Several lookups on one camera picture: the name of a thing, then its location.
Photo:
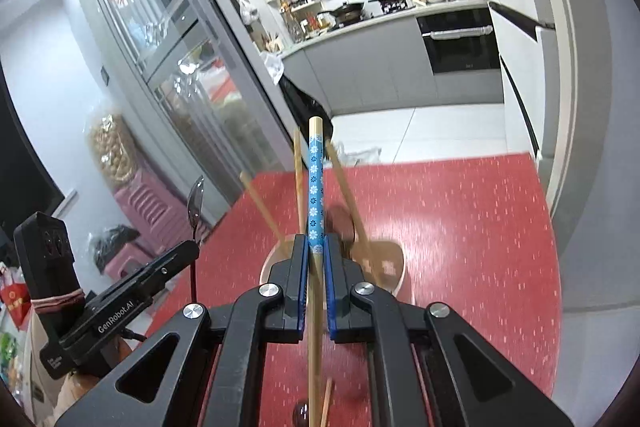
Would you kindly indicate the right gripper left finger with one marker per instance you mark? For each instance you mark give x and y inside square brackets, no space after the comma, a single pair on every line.
[204,366]

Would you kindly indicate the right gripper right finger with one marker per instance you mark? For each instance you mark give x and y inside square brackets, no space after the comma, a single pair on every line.
[427,366]

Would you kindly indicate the plain wooden chopstick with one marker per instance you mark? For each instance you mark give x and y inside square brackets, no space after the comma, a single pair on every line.
[349,198]

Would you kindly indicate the small dark spoon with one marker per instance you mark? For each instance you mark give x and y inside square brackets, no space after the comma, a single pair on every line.
[300,415]
[194,209]

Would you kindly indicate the blue patterned chopstick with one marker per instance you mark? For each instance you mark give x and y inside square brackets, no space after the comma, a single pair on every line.
[315,281]

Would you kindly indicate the small pink stool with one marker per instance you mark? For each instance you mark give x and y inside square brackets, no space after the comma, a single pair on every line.
[127,260]

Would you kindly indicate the black plastic bag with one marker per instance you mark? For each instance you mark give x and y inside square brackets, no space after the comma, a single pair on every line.
[105,246]

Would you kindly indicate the yellow patterned chopstick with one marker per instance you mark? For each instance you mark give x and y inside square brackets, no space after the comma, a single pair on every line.
[299,183]
[327,397]

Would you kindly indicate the beige cutlery holder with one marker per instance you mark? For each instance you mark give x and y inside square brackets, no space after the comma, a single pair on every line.
[383,262]

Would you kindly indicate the pink plastic stool stack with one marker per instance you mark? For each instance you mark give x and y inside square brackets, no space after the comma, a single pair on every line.
[157,214]

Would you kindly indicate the bag of nuts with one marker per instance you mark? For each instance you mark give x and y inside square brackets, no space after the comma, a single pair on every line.
[112,149]

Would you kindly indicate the diagonal wooden chopstick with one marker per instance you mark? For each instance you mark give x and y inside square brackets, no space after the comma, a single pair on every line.
[246,180]

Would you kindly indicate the glass sliding door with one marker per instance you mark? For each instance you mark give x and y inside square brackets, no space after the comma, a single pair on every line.
[194,92]

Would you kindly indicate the built-in black oven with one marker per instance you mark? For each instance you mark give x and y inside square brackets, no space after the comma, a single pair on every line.
[460,41]

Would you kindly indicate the white refrigerator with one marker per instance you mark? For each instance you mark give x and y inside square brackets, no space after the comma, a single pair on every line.
[529,66]

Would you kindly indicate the black wok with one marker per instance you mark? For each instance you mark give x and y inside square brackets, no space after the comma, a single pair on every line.
[346,14]

